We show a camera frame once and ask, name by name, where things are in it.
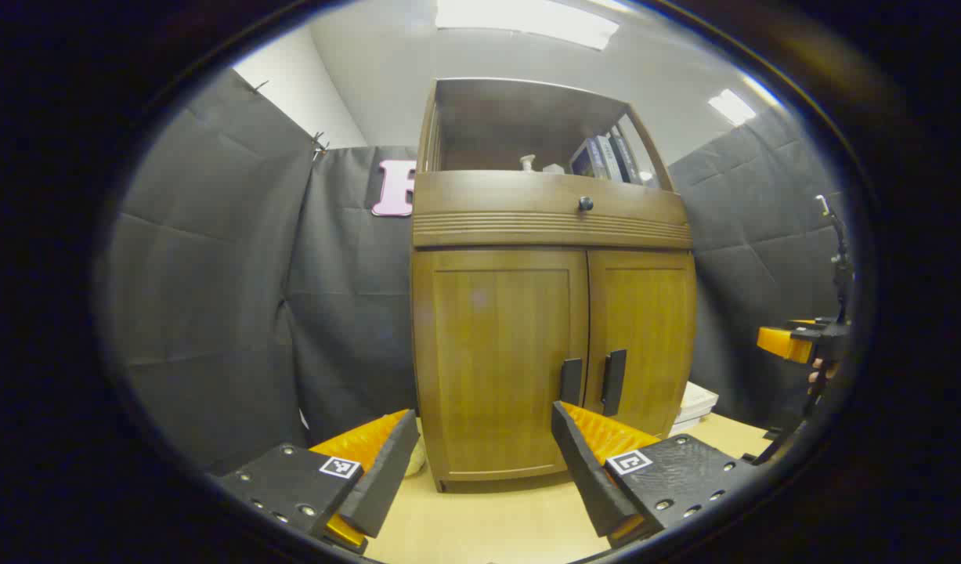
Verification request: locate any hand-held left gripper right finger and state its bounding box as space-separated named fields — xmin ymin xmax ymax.
xmin=551 ymin=401 xmax=759 ymax=549

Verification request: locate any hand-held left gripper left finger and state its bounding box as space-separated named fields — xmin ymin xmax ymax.
xmin=214 ymin=407 xmax=421 ymax=555

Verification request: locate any black door handle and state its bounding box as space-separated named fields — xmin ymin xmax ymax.
xmin=560 ymin=358 xmax=583 ymax=407
xmin=602 ymin=349 xmax=627 ymax=417

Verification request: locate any wooden cabinet door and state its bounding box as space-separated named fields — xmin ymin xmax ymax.
xmin=586 ymin=249 xmax=697 ymax=439
xmin=411 ymin=249 xmax=589 ymax=480

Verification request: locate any wooden double-door shoe cabinet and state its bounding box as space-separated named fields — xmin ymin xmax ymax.
xmin=411 ymin=77 xmax=697 ymax=493

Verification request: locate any wooden cabinet drawer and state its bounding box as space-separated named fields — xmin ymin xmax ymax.
xmin=412 ymin=171 xmax=692 ymax=251

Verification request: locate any cream round object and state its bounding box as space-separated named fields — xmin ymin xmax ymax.
xmin=402 ymin=435 xmax=428 ymax=477

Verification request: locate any thick white box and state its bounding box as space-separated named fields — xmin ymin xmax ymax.
xmin=678 ymin=381 xmax=720 ymax=414

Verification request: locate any flat white box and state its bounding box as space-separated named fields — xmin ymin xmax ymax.
xmin=668 ymin=407 xmax=712 ymax=437

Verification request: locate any small ceiling light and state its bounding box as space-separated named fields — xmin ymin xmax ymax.
xmin=707 ymin=89 xmax=757 ymax=126

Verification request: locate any black backdrop cloth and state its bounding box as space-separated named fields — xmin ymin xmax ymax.
xmin=96 ymin=67 xmax=857 ymax=475

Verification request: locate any dark blue book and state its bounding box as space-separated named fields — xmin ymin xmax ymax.
xmin=570 ymin=139 xmax=606 ymax=179

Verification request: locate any large ceiling light panel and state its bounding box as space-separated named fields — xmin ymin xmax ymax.
xmin=435 ymin=0 xmax=620 ymax=50

